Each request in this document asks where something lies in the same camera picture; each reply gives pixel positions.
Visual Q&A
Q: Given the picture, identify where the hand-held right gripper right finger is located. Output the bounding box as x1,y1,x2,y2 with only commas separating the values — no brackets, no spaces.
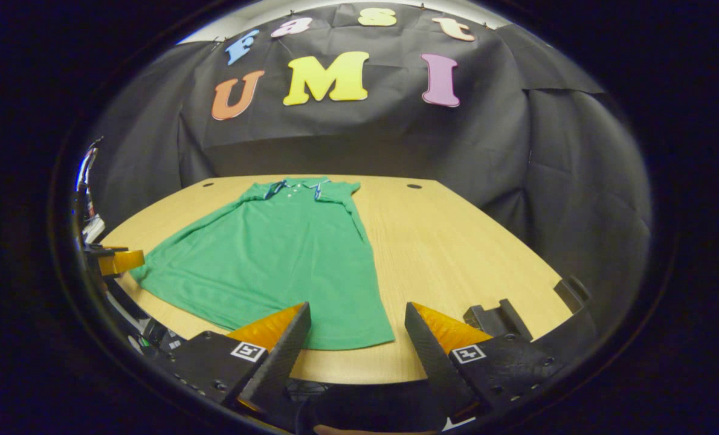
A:
404,301,564,419

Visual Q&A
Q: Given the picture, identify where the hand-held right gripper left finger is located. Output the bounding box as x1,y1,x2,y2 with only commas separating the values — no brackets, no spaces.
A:
154,301,312,416

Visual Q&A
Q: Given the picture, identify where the green T-shirt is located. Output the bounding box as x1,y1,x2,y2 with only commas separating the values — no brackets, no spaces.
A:
130,176,396,351

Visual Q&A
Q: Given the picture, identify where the bright screen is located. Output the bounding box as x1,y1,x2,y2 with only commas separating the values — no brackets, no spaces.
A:
74,140,100,194

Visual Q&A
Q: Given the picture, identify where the black backdrop cloth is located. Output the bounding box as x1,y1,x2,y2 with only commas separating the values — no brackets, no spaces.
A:
88,3,653,315

